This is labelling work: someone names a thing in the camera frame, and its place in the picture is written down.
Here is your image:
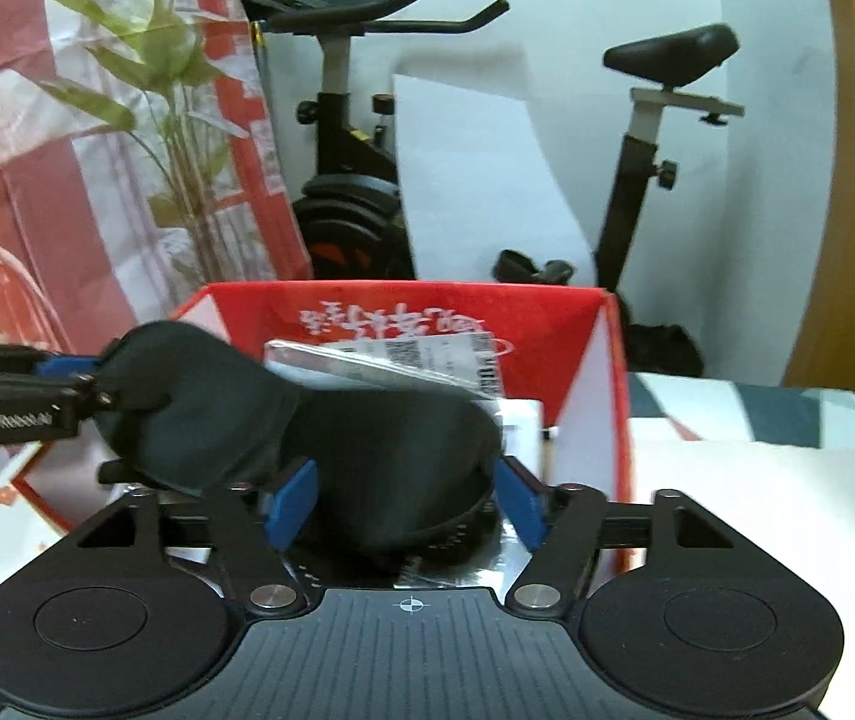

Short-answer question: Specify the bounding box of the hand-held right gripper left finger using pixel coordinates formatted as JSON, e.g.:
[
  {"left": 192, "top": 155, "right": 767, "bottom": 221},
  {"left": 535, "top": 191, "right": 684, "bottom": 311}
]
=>
[{"left": 71, "top": 457, "right": 321, "bottom": 616}]

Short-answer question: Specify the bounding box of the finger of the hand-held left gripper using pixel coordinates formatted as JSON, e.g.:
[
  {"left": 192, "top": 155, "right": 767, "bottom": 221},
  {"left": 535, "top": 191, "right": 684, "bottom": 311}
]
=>
[
  {"left": 0, "top": 343, "right": 103, "bottom": 381},
  {"left": 0, "top": 375, "right": 118, "bottom": 418}
]

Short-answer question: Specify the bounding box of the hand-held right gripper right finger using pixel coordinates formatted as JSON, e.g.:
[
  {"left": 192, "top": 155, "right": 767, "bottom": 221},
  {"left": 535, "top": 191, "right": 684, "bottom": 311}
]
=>
[{"left": 491, "top": 456, "right": 756, "bottom": 614}]

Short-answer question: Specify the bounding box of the black eye mask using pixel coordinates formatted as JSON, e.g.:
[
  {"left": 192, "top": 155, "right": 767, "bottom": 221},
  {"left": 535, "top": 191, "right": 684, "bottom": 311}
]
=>
[{"left": 93, "top": 320, "right": 508, "bottom": 569}]

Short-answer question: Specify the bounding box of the red strawberry print box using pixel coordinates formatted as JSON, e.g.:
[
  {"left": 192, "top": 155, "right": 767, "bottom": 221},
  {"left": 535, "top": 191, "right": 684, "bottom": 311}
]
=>
[{"left": 11, "top": 280, "right": 636, "bottom": 580}]

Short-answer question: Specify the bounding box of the plant print curtain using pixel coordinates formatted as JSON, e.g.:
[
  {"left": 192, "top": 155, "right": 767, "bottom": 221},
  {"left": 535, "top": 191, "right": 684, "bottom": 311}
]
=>
[{"left": 0, "top": 0, "right": 317, "bottom": 481}]

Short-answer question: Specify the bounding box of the printed blanket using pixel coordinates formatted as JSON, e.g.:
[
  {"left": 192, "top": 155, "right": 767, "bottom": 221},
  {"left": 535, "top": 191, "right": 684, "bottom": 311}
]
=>
[{"left": 547, "top": 370, "right": 855, "bottom": 720}]

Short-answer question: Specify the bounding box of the white board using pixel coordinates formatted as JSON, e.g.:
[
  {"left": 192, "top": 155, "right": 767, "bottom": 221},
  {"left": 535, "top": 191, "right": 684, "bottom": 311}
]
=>
[{"left": 388, "top": 72, "right": 602, "bottom": 292}]

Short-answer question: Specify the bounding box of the black exercise bike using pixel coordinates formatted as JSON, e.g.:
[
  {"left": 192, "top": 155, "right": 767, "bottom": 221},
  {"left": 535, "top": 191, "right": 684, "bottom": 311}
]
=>
[{"left": 236, "top": 0, "right": 745, "bottom": 362}]

